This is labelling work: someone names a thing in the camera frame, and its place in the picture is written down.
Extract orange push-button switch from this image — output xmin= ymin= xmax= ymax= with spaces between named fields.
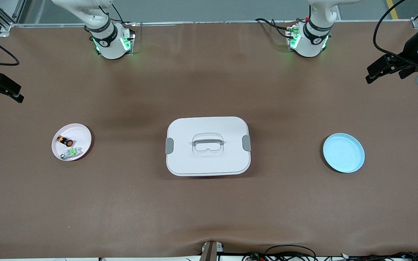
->
xmin=56 ymin=135 xmax=74 ymax=148

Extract pink round plate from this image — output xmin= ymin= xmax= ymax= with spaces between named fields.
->
xmin=52 ymin=124 xmax=92 ymax=162

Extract blue round plate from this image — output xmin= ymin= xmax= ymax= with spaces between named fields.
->
xmin=323 ymin=133 xmax=365 ymax=173

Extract white lidded storage box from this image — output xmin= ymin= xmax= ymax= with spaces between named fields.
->
xmin=165 ymin=116 xmax=252 ymax=177

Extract brown table mat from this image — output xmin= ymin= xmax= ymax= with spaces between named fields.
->
xmin=0 ymin=21 xmax=418 ymax=259

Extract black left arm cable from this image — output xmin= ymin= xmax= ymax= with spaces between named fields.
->
xmin=373 ymin=0 xmax=418 ymax=68

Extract green push-button switch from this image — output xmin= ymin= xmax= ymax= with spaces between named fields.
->
xmin=60 ymin=146 xmax=83 ymax=160

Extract black arm base cables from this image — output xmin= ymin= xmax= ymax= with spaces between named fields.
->
xmin=254 ymin=17 xmax=297 ymax=40

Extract black flat cable bundle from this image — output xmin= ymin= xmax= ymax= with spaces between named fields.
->
xmin=340 ymin=252 xmax=418 ymax=261

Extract grey box lid handle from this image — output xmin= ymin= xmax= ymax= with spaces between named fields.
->
xmin=193 ymin=138 xmax=224 ymax=147

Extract black looped cable bundle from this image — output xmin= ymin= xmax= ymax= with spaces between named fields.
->
xmin=242 ymin=245 xmax=318 ymax=261

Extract brown camera mount post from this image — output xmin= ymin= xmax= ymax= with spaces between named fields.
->
xmin=199 ymin=240 xmax=225 ymax=261

